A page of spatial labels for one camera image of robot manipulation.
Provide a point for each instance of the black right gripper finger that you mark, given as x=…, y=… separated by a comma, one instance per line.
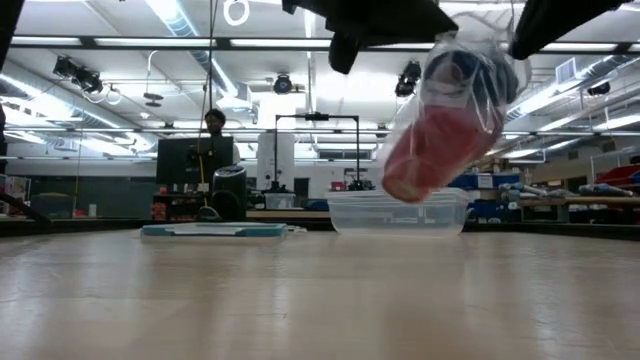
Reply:
x=550, y=20

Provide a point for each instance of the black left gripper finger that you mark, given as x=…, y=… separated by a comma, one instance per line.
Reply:
x=415, y=22

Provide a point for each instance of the blue bandage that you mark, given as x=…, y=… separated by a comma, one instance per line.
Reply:
x=480, y=75

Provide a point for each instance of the clear zip bag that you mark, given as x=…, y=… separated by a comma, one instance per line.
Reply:
x=450, y=125

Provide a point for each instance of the red bandage roll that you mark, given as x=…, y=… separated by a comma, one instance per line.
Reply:
x=435, y=150

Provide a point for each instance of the clear plastic container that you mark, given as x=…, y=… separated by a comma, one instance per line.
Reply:
x=400, y=220

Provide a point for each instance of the clear lid blue rim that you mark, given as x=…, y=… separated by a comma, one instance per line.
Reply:
x=215, y=230

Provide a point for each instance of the white air vent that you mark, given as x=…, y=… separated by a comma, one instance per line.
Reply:
x=567, y=71

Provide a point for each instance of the person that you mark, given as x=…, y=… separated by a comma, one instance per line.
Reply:
x=216, y=120

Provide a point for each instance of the white cabinet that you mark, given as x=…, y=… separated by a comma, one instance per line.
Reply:
x=275, y=160

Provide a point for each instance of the blue storage bin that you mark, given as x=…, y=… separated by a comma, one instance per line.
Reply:
x=500, y=181

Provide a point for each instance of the red storage bin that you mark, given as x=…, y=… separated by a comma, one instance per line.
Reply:
x=620, y=176

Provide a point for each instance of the long ceiling light strip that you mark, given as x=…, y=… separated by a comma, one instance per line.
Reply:
x=150, y=42

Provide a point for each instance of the wooden workbench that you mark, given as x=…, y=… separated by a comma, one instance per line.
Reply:
x=600, y=201

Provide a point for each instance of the black pendant lamp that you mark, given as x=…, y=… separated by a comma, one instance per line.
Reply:
x=152, y=97

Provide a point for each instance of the black monitor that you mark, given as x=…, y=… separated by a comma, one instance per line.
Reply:
x=175, y=160

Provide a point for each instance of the black shelf red items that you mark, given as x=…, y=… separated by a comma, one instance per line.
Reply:
x=180, y=207

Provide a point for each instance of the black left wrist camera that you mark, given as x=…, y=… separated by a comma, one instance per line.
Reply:
x=344, y=52

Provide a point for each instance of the black hanging camera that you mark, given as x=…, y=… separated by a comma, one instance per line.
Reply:
x=409, y=77

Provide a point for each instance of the black dome camera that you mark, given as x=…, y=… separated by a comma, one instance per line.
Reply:
x=283, y=84

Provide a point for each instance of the black wall speaker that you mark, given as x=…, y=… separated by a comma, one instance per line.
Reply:
x=597, y=88

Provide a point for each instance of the black hanging camera rig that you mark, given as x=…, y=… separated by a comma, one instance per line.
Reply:
x=77, y=75

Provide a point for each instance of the black aluminium table frame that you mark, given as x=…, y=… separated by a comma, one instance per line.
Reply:
x=75, y=226

